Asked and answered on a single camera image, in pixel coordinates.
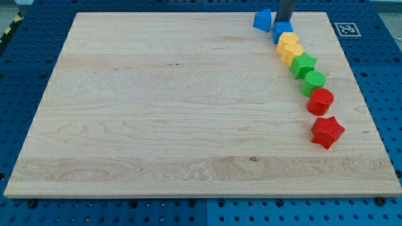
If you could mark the white fiducial marker tag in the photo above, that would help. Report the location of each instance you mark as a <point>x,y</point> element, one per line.
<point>347,29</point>

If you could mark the red cylinder block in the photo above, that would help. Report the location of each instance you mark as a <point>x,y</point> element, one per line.
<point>320,101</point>

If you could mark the light wooden board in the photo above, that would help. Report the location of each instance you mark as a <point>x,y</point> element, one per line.
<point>195,105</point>

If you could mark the yellow heart block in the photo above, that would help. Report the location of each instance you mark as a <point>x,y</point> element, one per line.
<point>290,51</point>

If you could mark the blue triangle block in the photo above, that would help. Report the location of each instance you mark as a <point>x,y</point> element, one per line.
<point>262,20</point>

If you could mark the red star block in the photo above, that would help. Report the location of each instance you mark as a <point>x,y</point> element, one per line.
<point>326,131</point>

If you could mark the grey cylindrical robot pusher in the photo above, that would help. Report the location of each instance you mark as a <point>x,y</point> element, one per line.
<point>285,11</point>

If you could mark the yellow pentagon block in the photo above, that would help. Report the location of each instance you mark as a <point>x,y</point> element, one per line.
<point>286,38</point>

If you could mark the green cylinder block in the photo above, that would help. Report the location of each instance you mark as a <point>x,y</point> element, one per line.
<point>313,80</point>

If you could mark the green star block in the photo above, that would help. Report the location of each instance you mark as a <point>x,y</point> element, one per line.
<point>301,65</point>

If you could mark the black yellow hazard tape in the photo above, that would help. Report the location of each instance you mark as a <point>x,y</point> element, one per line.
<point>11,29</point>

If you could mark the blue cube block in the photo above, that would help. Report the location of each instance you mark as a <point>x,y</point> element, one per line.
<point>279,28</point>

